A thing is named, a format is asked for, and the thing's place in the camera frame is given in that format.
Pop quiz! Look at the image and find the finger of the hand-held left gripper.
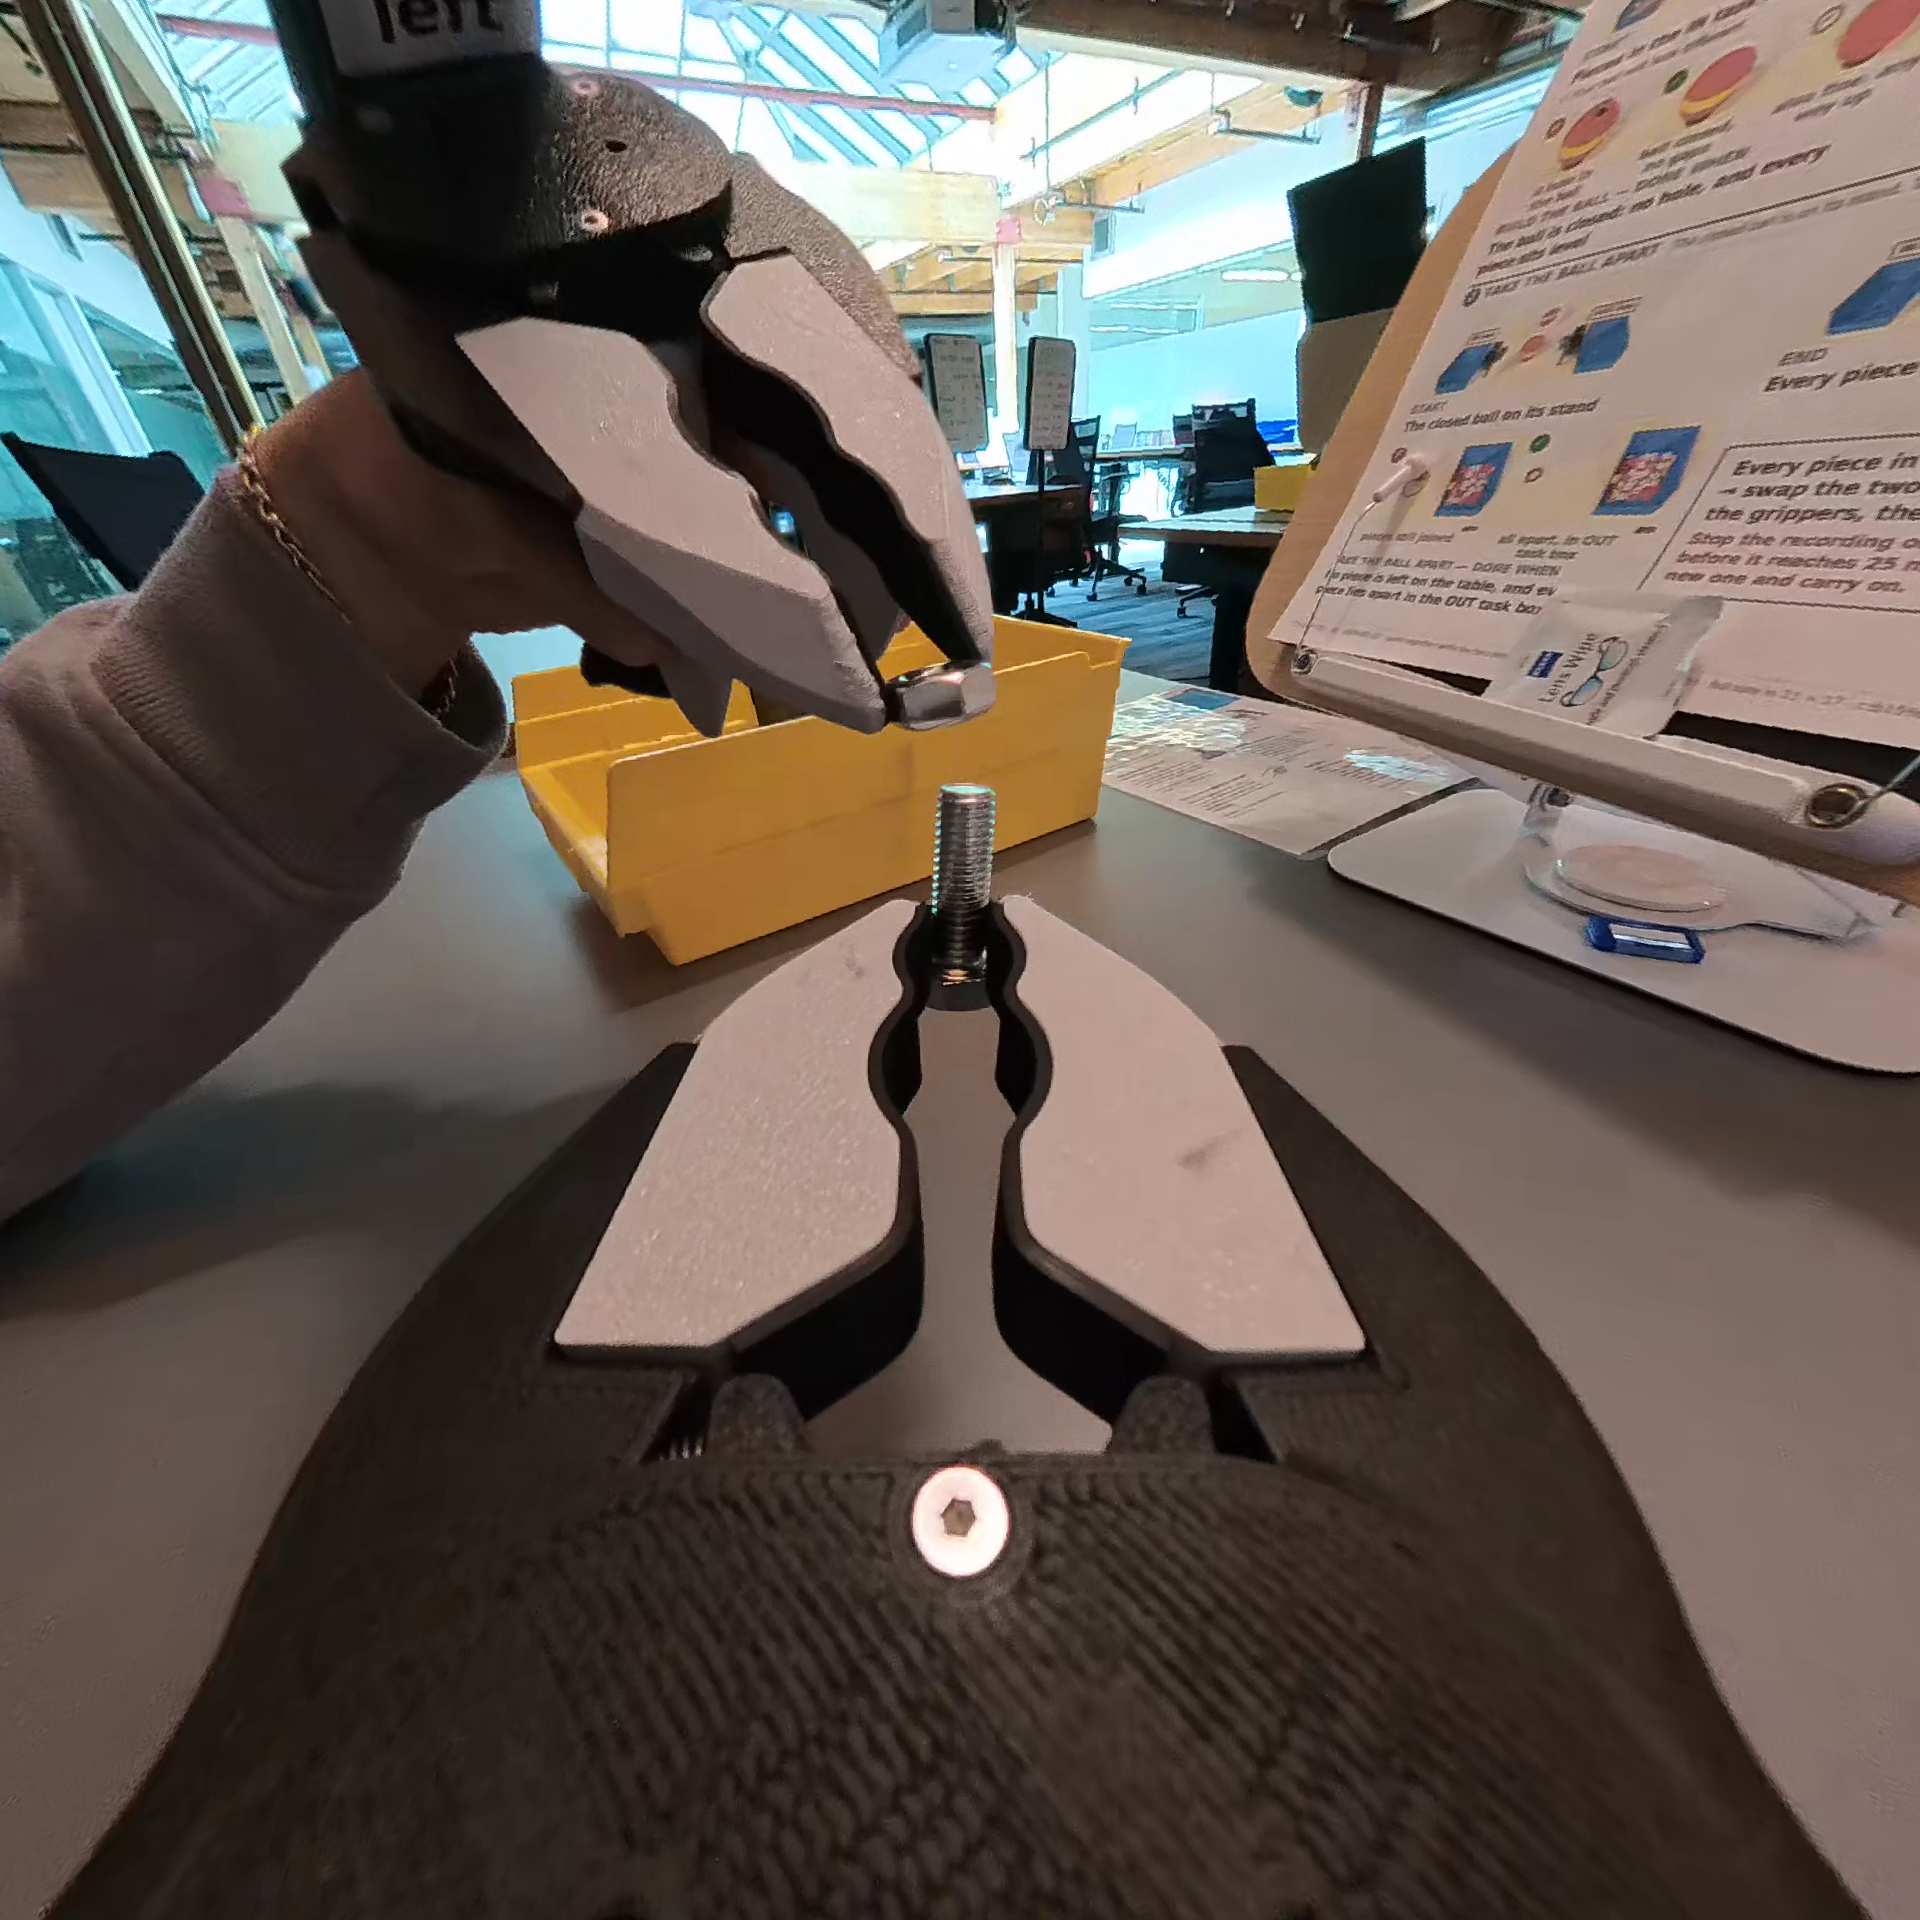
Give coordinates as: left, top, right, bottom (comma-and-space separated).
454, 319, 889, 737
700, 252, 994, 712

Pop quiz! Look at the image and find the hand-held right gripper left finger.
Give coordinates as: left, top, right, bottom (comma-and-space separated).
553, 896, 923, 1366

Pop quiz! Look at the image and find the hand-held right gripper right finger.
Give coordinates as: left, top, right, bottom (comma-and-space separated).
992, 894, 1369, 1366

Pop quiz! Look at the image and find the silver metal nut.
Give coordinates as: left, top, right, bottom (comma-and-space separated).
883, 656, 994, 734

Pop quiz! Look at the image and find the silver metal bolt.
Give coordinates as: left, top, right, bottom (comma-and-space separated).
920, 784, 994, 1010

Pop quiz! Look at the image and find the person's left forearm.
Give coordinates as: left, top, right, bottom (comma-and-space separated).
0, 478, 512, 1220

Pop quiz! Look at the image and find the person's left hand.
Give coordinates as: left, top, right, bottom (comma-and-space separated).
241, 368, 781, 737

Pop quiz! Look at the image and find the black office chair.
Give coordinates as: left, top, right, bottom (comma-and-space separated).
1161, 400, 1278, 615
1009, 416, 1150, 628

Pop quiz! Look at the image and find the yellow plastic bin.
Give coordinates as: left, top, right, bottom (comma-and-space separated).
512, 612, 1130, 964

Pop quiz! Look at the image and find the laminated paper sheet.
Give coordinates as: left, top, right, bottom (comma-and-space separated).
1101, 688, 1480, 859

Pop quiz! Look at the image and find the black monitor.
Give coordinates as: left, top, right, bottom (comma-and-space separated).
1286, 137, 1430, 328

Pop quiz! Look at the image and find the white document stand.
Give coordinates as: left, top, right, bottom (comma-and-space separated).
1246, 151, 1920, 1078

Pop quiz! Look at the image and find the lens wipe packet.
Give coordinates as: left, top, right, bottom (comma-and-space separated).
1482, 595, 1723, 740

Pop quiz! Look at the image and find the instruction sheet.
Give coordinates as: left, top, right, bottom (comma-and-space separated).
1268, 0, 1920, 753

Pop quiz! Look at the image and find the gold bracelet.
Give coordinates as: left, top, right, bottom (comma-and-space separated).
232, 424, 464, 721

